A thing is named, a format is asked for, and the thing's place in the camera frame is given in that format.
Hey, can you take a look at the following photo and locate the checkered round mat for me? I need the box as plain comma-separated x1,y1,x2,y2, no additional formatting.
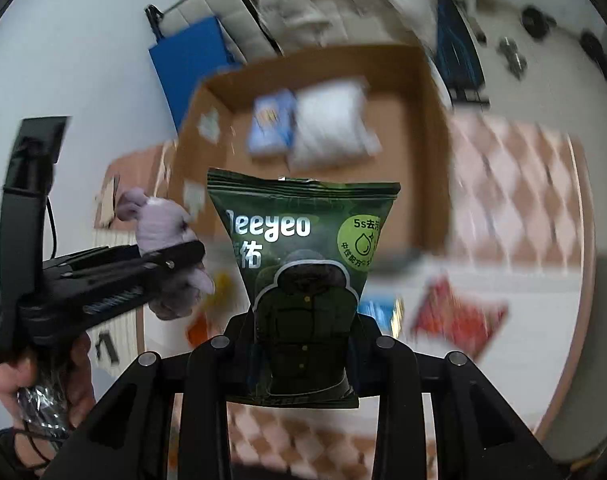
92,109,597,480

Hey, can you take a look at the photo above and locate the green wet wipes pack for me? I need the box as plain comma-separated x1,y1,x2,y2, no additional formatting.
205,167,402,410

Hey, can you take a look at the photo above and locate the light blue tissue pack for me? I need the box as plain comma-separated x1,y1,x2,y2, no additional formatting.
247,89,297,157

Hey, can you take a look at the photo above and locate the chrome dumbbell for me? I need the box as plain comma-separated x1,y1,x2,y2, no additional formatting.
497,37,528,80

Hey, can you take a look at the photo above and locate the red snack bag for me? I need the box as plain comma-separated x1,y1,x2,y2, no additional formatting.
410,276,509,359

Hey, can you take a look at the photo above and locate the brown cardboard box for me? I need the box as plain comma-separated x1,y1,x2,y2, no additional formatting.
166,44,451,256

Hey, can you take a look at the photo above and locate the blue long snack pack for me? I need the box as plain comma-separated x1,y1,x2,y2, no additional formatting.
358,296,404,338

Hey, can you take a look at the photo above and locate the person's left hand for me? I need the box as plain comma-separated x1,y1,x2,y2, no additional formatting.
0,333,95,476

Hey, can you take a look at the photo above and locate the orange snack bag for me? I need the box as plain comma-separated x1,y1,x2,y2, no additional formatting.
185,312,216,349

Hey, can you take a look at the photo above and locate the purple plush toy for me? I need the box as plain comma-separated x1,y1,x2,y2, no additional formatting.
115,186,217,322

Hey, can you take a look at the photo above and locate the white puffer jacket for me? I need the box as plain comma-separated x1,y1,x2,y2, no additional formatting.
258,0,438,53

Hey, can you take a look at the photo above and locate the white pillow pack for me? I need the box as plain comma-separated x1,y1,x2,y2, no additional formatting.
287,78,381,171

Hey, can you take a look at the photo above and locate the yellow scrubber sponge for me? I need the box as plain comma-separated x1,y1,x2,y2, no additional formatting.
201,272,235,312

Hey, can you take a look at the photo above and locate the grey padded chair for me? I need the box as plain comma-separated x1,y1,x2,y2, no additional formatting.
144,0,282,64

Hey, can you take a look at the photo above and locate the blue folded mat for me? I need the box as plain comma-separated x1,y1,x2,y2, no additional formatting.
149,16,240,131

